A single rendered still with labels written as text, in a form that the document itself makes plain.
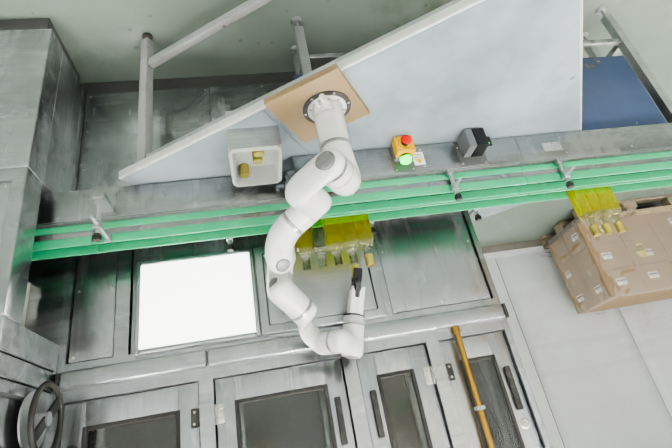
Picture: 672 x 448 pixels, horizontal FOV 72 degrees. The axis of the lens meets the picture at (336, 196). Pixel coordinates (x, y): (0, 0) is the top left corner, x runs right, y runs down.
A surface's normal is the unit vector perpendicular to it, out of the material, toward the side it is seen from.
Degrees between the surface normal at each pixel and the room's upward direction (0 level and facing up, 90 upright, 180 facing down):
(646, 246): 89
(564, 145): 90
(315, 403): 90
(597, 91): 90
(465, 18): 0
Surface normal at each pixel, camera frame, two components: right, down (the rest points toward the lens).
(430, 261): 0.08, -0.50
